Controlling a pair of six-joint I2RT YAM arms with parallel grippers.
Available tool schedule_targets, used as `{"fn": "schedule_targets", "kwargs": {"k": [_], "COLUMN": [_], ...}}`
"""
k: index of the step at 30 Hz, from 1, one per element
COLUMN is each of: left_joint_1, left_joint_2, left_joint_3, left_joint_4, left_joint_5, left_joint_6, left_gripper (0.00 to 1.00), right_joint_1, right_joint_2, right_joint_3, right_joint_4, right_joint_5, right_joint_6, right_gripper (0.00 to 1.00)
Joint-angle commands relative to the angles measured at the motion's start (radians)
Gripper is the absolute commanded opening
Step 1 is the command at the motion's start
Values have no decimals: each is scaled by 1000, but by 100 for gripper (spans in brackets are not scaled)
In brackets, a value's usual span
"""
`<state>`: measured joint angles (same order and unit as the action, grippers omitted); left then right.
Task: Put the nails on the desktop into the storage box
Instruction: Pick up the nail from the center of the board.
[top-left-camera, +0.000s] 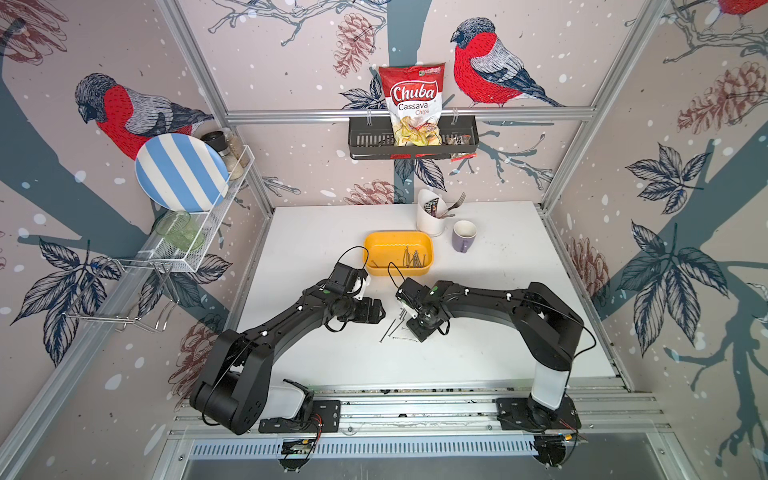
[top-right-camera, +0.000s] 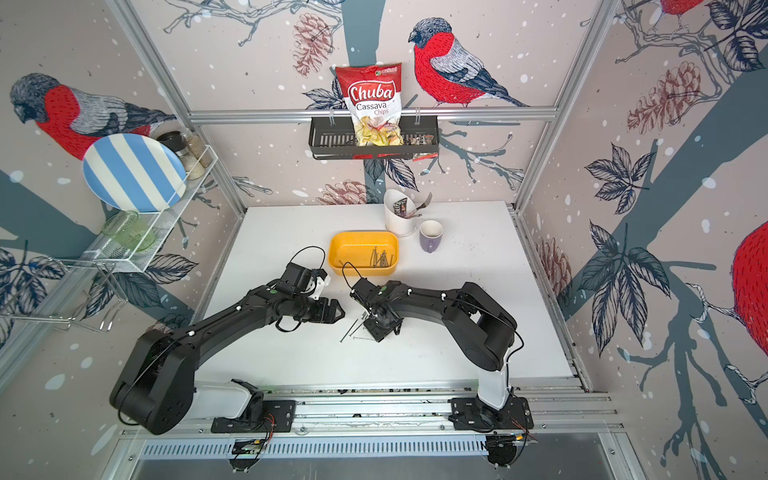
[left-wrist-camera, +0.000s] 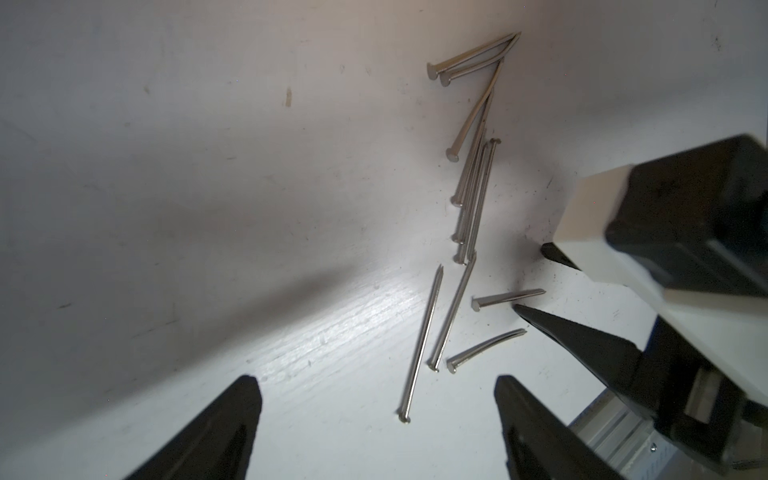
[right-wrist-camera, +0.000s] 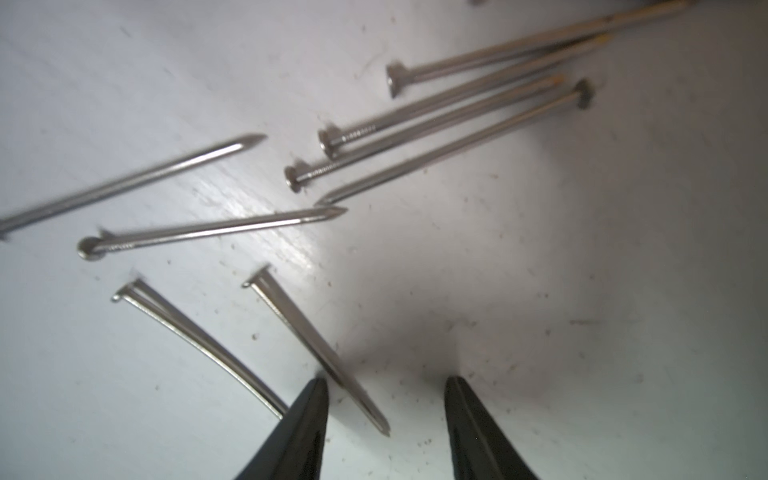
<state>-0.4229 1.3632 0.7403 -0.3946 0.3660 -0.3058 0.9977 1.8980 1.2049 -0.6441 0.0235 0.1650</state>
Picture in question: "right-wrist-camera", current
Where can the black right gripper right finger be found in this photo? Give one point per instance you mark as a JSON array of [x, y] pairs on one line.
[[479, 448]]

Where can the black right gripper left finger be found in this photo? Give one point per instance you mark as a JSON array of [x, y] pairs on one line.
[[294, 450]]

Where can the steel nail bottom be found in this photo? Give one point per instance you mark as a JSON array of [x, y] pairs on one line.
[[147, 300]]

